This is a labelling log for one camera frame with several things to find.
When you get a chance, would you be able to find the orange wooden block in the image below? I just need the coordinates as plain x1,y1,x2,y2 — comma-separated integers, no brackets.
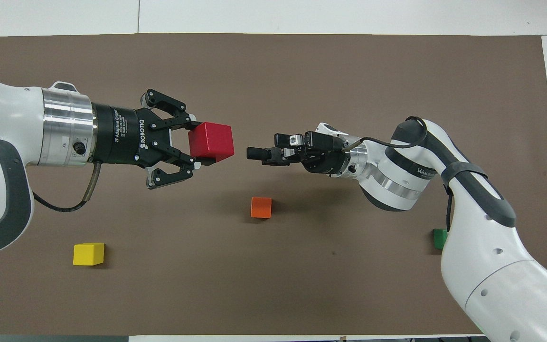
250,197,273,219

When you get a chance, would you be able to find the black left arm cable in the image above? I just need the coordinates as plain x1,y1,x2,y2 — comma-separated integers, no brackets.
33,161,102,212

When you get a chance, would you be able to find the red wooden block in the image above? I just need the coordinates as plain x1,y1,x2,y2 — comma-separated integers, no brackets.
189,122,235,162

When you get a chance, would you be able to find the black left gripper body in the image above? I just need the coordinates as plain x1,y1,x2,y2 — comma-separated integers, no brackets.
91,104,173,168

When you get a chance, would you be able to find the yellow wooden block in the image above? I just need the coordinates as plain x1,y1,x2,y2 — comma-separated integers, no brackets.
73,242,105,266

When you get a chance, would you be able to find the brown table mat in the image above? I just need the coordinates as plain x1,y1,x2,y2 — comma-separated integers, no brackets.
0,33,547,336

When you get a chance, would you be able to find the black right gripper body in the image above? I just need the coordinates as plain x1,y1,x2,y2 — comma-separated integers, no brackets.
302,131,353,175

